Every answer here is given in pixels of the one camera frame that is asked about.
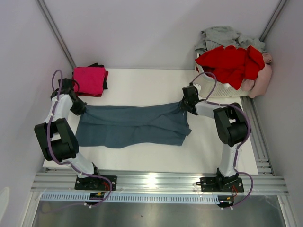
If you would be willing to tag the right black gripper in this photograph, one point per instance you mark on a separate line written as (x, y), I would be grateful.
(182, 106)

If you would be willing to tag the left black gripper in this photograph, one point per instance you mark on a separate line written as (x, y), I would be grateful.
(81, 108)

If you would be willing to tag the blue grey t shirt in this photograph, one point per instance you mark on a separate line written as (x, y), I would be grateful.
(123, 126)

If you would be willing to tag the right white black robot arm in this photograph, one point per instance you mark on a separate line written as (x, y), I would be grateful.
(233, 129)

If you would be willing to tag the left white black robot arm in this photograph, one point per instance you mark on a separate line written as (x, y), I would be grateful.
(55, 136)

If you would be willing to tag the white plastic laundry basket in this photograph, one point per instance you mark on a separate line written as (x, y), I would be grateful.
(221, 90)

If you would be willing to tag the folded black t shirt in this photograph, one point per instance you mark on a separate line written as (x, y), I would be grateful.
(104, 75)

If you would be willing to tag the light pink t shirt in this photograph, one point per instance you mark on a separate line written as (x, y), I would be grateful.
(259, 86)

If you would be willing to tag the left corner aluminium profile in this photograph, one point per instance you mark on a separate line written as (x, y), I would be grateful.
(56, 32)

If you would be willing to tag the corner aluminium profile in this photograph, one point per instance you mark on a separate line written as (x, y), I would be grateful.
(273, 18)
(56, 32)

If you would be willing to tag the right corner aluminium profile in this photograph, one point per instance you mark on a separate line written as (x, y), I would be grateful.
(273, 18)

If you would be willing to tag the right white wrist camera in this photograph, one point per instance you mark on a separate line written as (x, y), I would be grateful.
(198, 87)

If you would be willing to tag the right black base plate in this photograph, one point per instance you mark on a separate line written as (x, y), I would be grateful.
(208, 185)

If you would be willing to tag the white slotted cable duct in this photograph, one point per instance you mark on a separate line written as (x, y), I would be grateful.
(131, 197)

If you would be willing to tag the right side aluminium rail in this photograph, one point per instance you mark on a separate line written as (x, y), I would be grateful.
(257, 138)

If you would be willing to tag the aluminium mounting rail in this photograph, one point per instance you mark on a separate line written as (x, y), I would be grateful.
(63, 180)

